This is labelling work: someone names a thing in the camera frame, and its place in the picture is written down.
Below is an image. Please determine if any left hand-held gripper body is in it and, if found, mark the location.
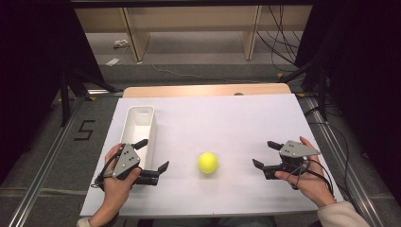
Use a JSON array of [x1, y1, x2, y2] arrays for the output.
[[112, 143, 160, 186]]

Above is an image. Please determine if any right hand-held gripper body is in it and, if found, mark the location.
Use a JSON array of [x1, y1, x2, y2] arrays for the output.
[[263, 140, 322, 181]]

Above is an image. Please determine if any white plastic bin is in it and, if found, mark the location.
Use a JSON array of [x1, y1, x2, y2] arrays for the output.
[[119, 105, 158, 171]]

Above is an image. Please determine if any yellow ball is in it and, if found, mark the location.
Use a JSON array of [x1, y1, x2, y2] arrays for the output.
[[197, 151, 219, 175]]

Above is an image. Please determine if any person's left hand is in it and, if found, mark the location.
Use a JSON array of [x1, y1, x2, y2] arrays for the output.
[[99, 143, 142, 211]]

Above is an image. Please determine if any person's right hand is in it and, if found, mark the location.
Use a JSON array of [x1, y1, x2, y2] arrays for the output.
[[274, 135, 338, 209]]

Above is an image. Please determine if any white board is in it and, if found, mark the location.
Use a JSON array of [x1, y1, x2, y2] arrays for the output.
[[79, 93, 344, 218]]

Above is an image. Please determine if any black metal stand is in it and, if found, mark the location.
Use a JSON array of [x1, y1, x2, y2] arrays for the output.
[[278, 60, 329, 121], [58, 67, 119, 127]]

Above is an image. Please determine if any light wooden table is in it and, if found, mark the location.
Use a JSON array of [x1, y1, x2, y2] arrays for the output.
[[122, 82, 292, 98]]

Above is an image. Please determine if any black curtain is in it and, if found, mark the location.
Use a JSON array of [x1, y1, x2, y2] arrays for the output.
[[295, 0, 401, 202], [0, 0, 106, 185]]

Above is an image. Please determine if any light wooden desk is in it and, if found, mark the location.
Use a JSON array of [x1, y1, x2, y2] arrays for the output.
[[75, 4, 314, 63]]

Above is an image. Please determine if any left hand-held gripper cable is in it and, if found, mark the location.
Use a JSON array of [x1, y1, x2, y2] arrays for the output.
[[90, 150, 123, 192]]

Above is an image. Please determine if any aluminium floor rail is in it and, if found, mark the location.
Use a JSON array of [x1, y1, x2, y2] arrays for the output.
[[8, 96, 89, 227], [302, 96, 386, 227]]

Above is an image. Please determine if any black floor cable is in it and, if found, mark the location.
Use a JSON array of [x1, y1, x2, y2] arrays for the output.
[[304, 107, 352, 202]]

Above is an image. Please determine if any white floor cable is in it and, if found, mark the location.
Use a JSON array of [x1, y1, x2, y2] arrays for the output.
[[150, 63, 260, 85]]

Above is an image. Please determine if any bundle of black cables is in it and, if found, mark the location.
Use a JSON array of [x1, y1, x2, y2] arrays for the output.
[[256, 4, 302, 73]]

